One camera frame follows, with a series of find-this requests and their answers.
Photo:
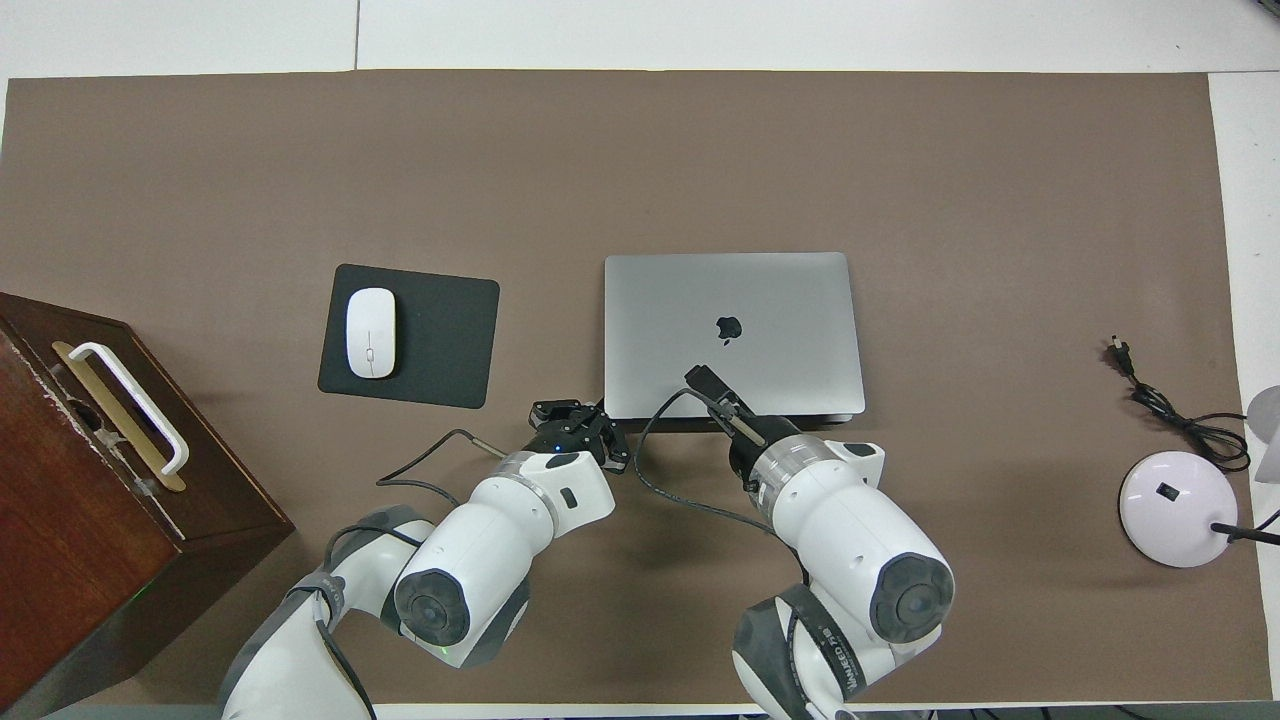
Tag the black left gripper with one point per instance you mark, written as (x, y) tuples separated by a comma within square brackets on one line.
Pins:
[(575, 432)]

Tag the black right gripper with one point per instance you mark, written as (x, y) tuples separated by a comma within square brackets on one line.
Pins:
[(780, 430)]

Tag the silver Apple laptop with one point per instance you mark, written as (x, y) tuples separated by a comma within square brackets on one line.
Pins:
[(680, 320)]

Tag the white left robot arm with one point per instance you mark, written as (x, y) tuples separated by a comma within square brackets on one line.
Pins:
[(480, 550)]

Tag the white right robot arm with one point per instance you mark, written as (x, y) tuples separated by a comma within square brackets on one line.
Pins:
[(850, 540)]

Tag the black mouse pad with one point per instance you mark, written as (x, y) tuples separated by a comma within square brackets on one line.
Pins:
[(450, 340)]

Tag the white computer mouse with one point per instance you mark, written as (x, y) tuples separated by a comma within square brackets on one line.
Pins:
[(370, 333)]

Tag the brown table mat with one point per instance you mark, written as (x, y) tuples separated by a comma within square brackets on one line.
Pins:
[(640, 150)]

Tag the white lamp base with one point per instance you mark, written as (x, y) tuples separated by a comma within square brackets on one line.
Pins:
[(1170, 530)]

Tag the dark brown wooden box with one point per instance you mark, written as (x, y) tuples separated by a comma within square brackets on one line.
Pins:
[(70, 500)]

